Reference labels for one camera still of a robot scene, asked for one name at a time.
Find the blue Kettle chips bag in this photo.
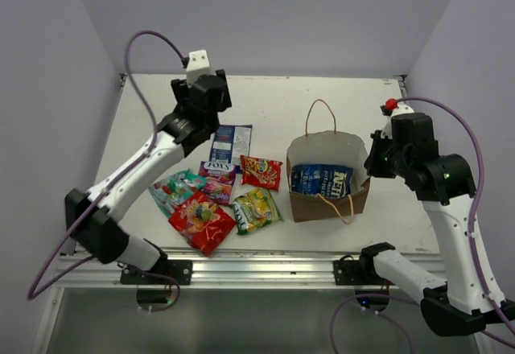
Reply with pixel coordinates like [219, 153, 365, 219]
[290, 164, 354, 199]

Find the brown paper bag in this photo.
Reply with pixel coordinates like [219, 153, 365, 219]
[286, 112, 370, 224]

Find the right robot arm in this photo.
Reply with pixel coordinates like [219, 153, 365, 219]
[358, 113, 514, 336]

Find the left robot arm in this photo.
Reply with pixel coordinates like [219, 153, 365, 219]
[64, 70, 232, 284]

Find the blue spicy chilli chips bag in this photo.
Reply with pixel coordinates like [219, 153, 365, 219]
[208, 125, 253, 165]

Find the purple Fox's berries candy bag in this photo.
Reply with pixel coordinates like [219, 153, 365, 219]
[199, 162, 237, 205]

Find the red snack sticks bag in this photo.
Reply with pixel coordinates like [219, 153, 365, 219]
[241, 155, 282, 191]

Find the teal red candy bag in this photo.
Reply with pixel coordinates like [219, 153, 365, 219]
[148, 169, 207, 218]

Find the yellow green Fox's candy bag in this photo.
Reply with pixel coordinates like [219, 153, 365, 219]
[232, 187, 283, 236]

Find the red fruit candy bag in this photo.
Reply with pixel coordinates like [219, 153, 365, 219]
[168, 191, 236, 257]

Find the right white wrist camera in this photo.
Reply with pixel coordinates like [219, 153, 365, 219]
[381, 98, 414, 139]

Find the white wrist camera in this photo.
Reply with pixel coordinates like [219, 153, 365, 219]
[381, 98, 414, 139]
[185, 50, 212, 87]

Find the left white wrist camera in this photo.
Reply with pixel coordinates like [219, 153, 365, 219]
[185, 50, 212, 87]

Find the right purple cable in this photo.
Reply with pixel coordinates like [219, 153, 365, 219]
[393, 96, 515, 349]

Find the purple cable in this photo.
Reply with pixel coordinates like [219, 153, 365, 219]
[27, 30, 190, 301]
[393, 96, 515, 349]

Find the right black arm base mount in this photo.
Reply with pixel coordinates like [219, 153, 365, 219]
[332, 254, 377, 286]

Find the aluminium rail frame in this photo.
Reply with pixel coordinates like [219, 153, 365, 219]
[51, 72, 455, 290]

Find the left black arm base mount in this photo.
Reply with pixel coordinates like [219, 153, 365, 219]
[120, 260, 193, 286]

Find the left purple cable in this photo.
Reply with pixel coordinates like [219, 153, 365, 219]
[27, 30, 190, 301]

